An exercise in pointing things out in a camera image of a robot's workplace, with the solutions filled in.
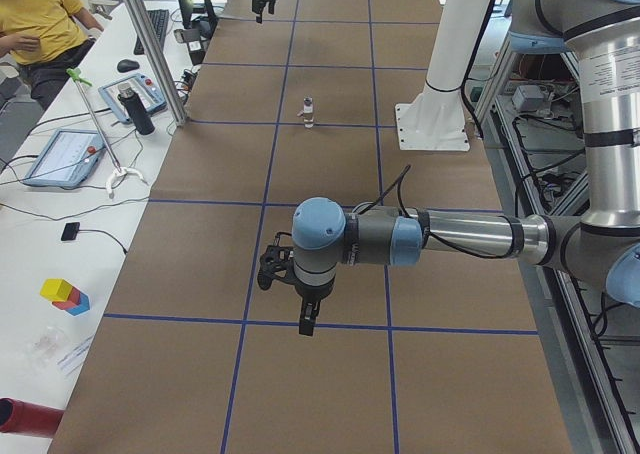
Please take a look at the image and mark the small black square sensor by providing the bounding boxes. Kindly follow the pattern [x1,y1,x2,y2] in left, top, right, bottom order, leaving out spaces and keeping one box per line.
[60,222,80,242]

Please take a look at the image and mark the black water bottle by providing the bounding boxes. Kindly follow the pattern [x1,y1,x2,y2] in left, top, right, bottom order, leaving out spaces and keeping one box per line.
[118,83,155,135]

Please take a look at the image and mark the clear plastic bag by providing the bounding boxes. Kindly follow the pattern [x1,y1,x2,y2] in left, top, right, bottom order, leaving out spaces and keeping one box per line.
[26,326,69,369]

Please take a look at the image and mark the red cylinder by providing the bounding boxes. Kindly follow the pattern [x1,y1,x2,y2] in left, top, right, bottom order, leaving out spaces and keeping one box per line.
[1,398,64,438]

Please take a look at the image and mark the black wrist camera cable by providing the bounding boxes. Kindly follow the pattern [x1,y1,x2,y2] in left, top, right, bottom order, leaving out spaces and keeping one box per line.
[364,163,516,259]

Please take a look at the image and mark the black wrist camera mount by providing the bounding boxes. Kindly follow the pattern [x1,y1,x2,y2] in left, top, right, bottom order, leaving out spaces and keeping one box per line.
[257,231,296,291]

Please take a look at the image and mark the yellow red blue block stack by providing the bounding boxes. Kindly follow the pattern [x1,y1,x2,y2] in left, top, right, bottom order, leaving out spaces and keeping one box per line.
[40,278,90,316]

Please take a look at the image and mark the far blue teach pendant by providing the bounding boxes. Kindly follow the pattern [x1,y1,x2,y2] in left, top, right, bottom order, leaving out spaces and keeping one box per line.
[97,73,168,124]

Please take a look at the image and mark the person in yellow shirt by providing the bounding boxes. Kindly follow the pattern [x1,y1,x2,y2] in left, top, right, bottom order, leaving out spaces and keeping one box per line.
[1,0,103,110]

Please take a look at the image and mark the aluminium frame post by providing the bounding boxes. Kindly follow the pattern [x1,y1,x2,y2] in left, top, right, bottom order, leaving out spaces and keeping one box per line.
[123,0,187,127]

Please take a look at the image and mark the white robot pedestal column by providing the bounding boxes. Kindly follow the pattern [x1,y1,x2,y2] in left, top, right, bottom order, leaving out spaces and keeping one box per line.
[395,0,494,152]

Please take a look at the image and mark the near blue teach pendant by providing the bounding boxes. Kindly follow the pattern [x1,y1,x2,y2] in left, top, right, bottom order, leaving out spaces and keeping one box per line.
[22,129,104,188]

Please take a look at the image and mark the blue teach pendant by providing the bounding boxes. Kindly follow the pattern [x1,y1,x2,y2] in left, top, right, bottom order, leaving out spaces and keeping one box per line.
[97,73,168,124]
[22,129,104,188]

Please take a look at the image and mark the black keyboard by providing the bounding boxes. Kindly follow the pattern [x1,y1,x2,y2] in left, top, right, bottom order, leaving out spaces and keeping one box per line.
[133,9,170,55]

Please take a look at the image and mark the grabber reacher tool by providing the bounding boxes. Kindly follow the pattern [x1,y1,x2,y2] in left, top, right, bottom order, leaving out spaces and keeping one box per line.
[66,68,147,198]

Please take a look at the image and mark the black computer mouse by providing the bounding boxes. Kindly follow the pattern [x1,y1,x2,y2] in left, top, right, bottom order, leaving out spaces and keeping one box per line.
[116,59,140,73]

